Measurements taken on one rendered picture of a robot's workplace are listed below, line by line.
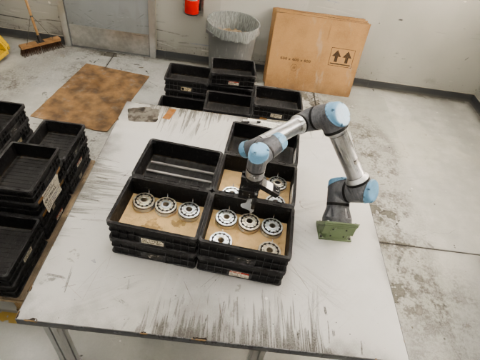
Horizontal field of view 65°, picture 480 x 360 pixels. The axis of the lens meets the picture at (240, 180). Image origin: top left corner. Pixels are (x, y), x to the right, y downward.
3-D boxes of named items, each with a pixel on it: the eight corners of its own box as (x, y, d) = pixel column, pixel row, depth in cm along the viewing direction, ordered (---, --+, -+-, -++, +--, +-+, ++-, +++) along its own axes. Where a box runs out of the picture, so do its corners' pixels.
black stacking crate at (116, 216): (210, 208, 188) (211, 191, 181) (196, 256, 167) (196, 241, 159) (132, 192, 190) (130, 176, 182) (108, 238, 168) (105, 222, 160)
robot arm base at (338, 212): (346, 223, 204) (348, 205, 205) (356, 223, 189) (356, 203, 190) (318, 221, 204) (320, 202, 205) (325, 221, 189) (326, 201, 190)
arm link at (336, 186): (335, 203, 206) (337, 179, 207) (357, 204, 195) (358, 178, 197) (321, 201, 198) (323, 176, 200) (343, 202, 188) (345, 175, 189)
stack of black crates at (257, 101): (290, 133, 356) (301, 91, 325) (291, 153, 334) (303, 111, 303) (248, 128, 354) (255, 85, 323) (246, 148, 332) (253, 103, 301)
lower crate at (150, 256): (208, 221, 196) (210, 206, 188) (195, 271, 174) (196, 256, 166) (133, 206, 197) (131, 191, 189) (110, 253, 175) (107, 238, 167)
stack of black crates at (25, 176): (30, 191, 268) (11, 141, 237) (73, 196, 269) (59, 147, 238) (0, 236, 239) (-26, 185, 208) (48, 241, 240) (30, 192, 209)
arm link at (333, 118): (358, 193, 199) (318, 101, 179) (384, 193, 187) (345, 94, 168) (347, 207, 192) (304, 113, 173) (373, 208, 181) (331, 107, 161)
